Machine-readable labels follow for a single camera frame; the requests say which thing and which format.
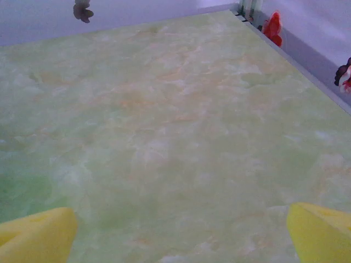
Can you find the aluminium corner post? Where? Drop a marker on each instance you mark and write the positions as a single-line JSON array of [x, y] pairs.
[[251, 5]]

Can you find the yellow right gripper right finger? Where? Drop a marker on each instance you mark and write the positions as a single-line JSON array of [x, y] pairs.
[[323, 235]]

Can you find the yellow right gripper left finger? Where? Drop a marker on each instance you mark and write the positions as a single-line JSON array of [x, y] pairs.
[[35, 238]]

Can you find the aluminium table side rail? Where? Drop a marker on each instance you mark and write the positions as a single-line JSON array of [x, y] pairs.
[[296, 59]]

